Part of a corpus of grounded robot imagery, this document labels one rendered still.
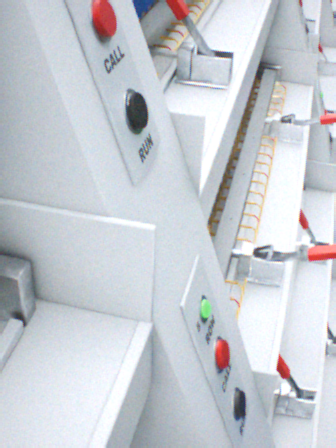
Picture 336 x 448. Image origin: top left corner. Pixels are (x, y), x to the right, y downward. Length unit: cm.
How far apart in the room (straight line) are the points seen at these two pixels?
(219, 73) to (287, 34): 47
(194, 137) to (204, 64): 15
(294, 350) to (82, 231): 54
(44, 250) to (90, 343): 4
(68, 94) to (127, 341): 10
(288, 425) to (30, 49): 54
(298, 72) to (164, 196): 67
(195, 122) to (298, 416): 44
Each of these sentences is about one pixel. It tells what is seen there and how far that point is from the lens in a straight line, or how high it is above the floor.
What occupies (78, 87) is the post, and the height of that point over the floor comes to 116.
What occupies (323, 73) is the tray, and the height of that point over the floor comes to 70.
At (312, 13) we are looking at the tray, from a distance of 132.
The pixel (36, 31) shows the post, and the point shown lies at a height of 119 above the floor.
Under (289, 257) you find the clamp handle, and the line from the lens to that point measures 56.
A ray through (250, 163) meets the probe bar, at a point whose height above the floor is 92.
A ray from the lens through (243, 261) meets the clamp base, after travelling 56.
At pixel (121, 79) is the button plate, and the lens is 27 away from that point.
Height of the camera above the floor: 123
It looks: 30 degrees down
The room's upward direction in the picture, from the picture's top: 20 degrees counter-clockwise
